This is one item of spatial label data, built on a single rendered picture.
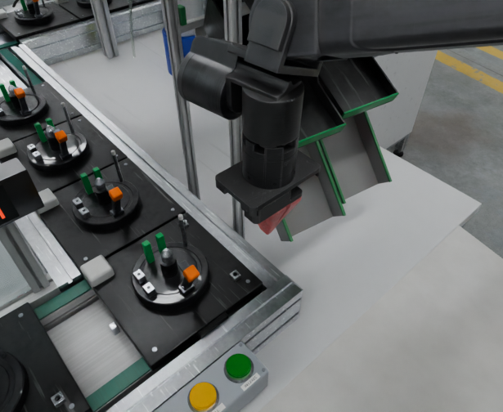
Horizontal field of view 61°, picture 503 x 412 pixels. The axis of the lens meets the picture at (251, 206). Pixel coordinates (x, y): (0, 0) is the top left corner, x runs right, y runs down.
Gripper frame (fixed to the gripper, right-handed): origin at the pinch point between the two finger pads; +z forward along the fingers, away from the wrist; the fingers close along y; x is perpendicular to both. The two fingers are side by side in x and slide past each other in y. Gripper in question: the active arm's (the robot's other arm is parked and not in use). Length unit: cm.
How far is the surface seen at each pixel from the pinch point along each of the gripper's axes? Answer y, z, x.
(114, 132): -9, 28, -68
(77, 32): -30, 31, -136
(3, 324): 32, 27, -29
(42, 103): 1, 26, -89
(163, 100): -35, 39, -88
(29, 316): 28.3, 26.5, -27.7
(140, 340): 16.3, 26.3, -11.4
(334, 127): -26.9, 3.9, -11.6
